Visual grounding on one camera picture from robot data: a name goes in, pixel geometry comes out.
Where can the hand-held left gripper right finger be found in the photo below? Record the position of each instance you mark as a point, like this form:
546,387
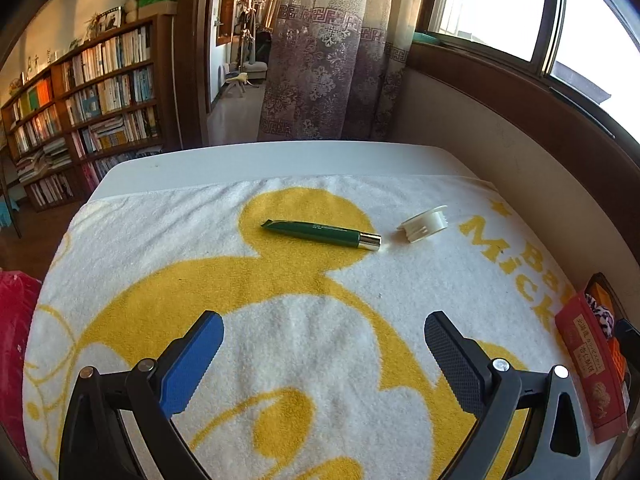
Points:
457,365

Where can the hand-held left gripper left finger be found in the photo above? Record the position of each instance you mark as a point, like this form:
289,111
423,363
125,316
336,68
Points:
192,360

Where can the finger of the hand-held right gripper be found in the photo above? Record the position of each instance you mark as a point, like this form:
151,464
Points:
629,335

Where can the orange embossed toy cube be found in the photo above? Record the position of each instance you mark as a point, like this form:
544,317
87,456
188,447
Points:
617,357

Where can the pink leopard plush toy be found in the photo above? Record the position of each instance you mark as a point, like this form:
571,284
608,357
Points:
602,317

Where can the red box container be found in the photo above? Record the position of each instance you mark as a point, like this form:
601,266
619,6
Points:
590,360

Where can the white plastic cap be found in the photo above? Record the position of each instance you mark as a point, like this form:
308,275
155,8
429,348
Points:
425,225

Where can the green tube with silver cap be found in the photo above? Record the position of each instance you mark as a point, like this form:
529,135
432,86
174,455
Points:
320,234

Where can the white yellow printed towel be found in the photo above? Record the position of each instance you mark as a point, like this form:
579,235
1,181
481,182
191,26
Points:
300,320

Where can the red blanket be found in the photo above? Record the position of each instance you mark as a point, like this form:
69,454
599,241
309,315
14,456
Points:
15,335

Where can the wooden window sill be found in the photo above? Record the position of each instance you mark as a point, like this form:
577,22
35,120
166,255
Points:
500,85

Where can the small wooden stool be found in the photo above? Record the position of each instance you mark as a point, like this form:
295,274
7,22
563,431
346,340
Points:
240,82

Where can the wooden bookshelf with books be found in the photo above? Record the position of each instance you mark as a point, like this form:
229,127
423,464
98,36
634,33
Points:
100,90

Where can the purple patterned curtain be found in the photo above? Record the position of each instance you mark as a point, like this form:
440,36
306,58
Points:
320,60

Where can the coat rack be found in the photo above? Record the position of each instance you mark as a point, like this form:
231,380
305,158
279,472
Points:
249,25

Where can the framed picture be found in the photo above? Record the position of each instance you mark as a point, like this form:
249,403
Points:
110,20

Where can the beige cardboard box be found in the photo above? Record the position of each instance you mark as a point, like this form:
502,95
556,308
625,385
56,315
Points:
157,10

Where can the window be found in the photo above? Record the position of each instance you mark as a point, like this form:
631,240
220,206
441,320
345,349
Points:
500,0

